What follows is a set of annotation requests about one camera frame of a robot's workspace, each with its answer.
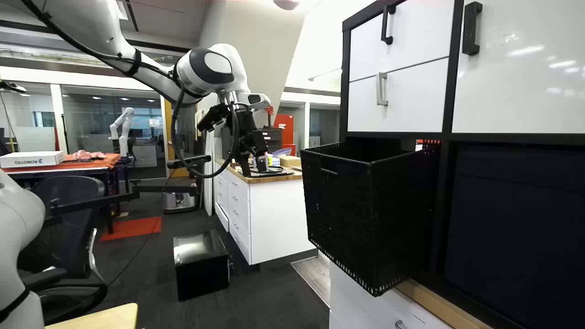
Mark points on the black mesh storage bin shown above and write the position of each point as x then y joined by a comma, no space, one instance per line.
365,212

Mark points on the red cabinet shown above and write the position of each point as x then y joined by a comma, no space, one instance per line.
285,130

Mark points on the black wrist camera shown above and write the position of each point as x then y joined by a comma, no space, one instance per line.
212,117

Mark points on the black cube shelf cabinet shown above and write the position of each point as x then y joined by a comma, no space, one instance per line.
453,137

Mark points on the light wooden table corner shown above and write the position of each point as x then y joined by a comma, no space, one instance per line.
100,318

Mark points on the white counter with wooden top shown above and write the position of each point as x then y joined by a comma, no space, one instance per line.
358,303

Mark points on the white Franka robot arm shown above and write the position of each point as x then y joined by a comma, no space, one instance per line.
91,24

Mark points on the white cabinet door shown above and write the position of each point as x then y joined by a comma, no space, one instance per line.
523,73

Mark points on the black cabinet door panel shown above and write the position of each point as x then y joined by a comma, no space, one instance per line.
517,238

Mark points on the white island cabinet wooden top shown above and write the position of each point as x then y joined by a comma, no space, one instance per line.
267,212

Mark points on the long black stand bar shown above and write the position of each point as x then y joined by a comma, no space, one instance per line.
120,196

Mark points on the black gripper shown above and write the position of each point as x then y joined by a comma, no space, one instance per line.
246,130

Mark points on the small white robot arm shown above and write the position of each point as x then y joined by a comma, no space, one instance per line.
120,124

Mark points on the white flat box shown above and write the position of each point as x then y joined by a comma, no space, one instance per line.
29,159

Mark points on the red table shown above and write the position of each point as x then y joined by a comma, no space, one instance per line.
65,166

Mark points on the short black stand bar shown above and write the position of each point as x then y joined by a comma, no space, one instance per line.
188,161

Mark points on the black box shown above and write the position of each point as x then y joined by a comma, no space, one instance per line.
201,265

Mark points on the black office chair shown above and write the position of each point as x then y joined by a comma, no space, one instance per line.
60,243

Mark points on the red floor mat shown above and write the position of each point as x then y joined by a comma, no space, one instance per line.
129,229

